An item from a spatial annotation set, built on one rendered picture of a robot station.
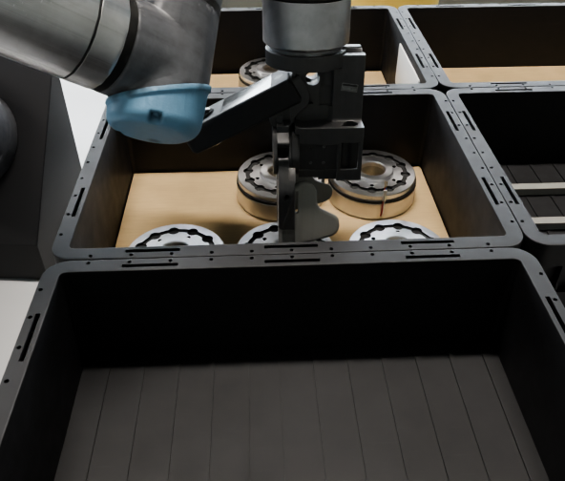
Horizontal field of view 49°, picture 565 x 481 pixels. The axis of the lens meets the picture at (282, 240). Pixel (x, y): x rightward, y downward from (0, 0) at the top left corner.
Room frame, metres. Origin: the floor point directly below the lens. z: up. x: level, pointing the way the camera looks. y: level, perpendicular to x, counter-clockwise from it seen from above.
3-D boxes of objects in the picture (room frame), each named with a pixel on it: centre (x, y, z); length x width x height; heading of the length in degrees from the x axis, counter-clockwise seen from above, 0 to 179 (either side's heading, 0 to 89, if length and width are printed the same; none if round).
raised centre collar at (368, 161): (0.61, -0.11, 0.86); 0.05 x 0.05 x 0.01
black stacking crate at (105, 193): (0.54, 0.00, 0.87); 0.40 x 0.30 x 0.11; 93
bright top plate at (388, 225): (0.47, -0.12, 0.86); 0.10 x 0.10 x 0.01
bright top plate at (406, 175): (0.61, -0.11, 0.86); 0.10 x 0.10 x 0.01
